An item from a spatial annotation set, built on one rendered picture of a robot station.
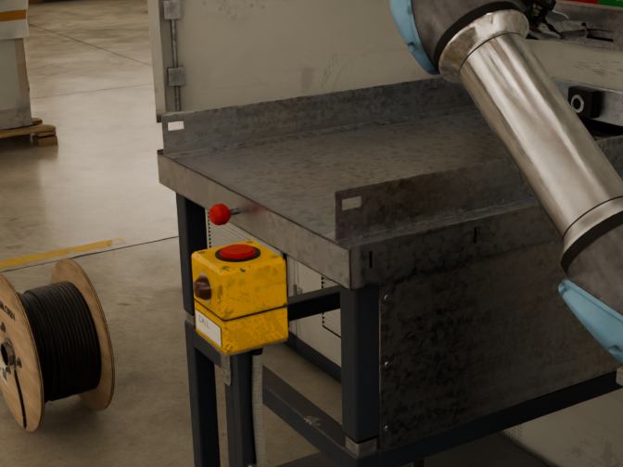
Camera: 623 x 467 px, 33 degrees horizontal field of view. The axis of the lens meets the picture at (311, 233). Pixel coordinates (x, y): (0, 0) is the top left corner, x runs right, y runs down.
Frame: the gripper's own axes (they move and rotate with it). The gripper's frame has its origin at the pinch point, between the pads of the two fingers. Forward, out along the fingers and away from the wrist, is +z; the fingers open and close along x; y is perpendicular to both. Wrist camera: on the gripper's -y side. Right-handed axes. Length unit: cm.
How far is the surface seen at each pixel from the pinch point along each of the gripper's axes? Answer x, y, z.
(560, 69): -4.1, -3.5, 8.7
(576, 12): 3.9, 3.8, -0.5
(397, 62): -12.5, -34.8, -3.7
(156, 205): -76, -259, 72
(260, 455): -74, 45, -55
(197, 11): -21, -49, -42
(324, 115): -29.9, -22.3, -22.7
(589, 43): 0.9, 3.6, 5.7
